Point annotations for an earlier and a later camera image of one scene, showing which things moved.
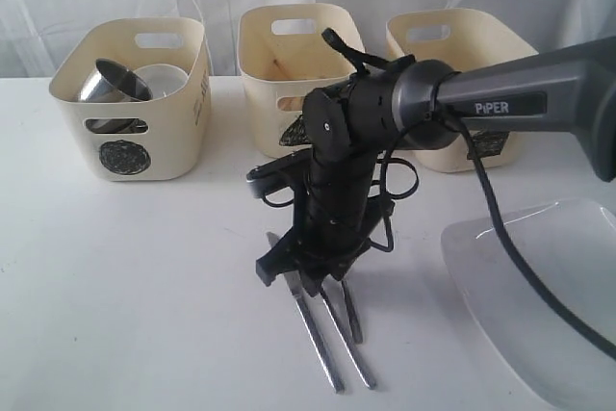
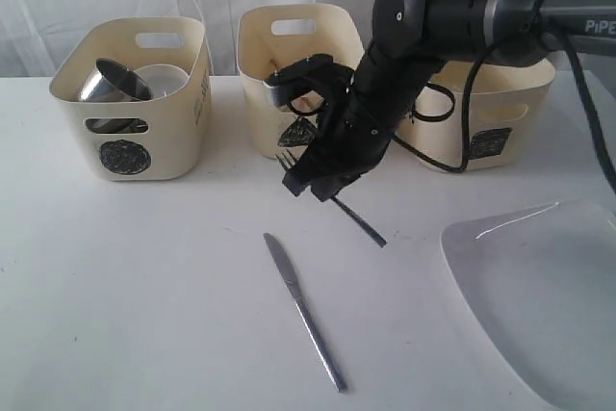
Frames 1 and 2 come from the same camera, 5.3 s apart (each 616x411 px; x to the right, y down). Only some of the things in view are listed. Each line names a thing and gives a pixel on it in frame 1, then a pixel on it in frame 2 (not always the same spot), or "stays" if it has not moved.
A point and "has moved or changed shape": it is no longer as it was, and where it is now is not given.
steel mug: (110, 82) stays
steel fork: (355, 323) has moved or changed shape
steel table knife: (295, 286) stays
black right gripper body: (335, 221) → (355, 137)
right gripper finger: (313, 282) → (295, 183)
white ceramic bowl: (164, 80) stays
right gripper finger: (340, 268) → (326, 189)
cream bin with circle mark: (139, 141) stays
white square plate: (571, 247) stays
